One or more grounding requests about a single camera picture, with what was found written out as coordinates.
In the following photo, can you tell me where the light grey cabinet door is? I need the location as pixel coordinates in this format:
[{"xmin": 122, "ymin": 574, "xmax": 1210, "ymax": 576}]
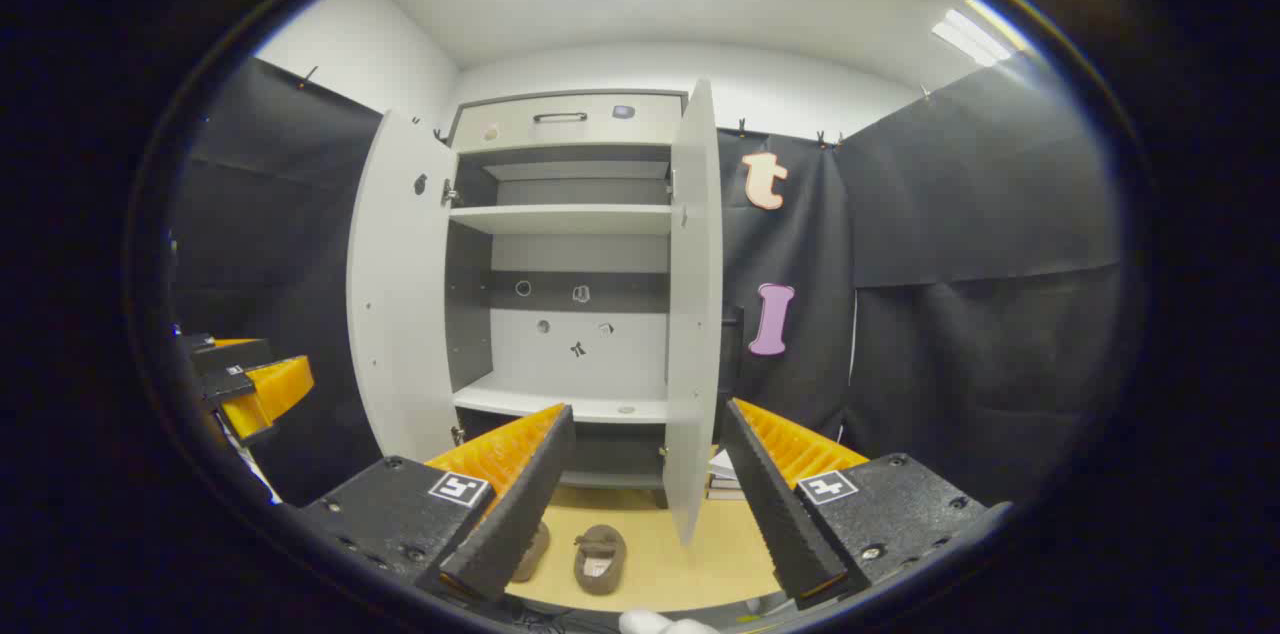
[
  {"xmin": 662, "ymin": 79, "xmax": 724, "ymax": 547},
  {"xmin": 346, "ymin": 109, "xmax": 471, "ymax": 465}
]

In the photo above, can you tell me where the brown suede shoe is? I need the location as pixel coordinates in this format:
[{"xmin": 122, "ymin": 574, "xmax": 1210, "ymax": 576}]
[
  {"xmin": 573, "ymin": 524, "xmax": 628, "ymax": 597},
  {"xmin": 510, "ymin": 519, "xmax": 552, "ymax": 583}
]

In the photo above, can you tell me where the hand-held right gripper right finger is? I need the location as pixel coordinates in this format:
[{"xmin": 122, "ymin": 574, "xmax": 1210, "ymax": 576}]
[{"xmin": 722, "ymin": 398, "xmax": 1011, "ymax": 612}]

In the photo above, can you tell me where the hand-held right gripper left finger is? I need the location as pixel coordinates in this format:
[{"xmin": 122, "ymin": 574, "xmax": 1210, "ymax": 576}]
[{"xmin": 290, "ymin": 402, "xmax": 578, "ymax": 605}]

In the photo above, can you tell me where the small stack of books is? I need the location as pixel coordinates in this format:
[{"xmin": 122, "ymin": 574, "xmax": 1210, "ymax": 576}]
[{"xmin": 708, "ymin": 447, "xmax": 747, "ymax": 501}]

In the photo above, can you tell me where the black backdrop cloth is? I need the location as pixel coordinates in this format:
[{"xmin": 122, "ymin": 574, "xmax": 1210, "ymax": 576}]
[{"xmin": 170, "ymin": 54, "xmax": 1131, "ymax": 507}]

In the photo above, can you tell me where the white cabinet shelf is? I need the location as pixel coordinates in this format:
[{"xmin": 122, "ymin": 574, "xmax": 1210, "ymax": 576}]
[
  {"xmin": 453, "ymin": 374, "xmax": 669, "ymax": 424},
  {"xmin": 450, "ymin": 204, "xmax": 673, "ymax": 236}
]

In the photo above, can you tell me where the cabinet drawer with black handle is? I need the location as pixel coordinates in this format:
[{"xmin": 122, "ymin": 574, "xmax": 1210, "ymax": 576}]
[{"xmin": 452, "ymin": 92, "xmax": 689, "ymax": 153}]

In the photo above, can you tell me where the grey shoe cabinet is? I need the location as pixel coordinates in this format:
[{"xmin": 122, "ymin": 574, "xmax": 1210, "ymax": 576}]
[{"xmin": 346, "ymin": 79, "xmax": 724, "ymax": 547}]

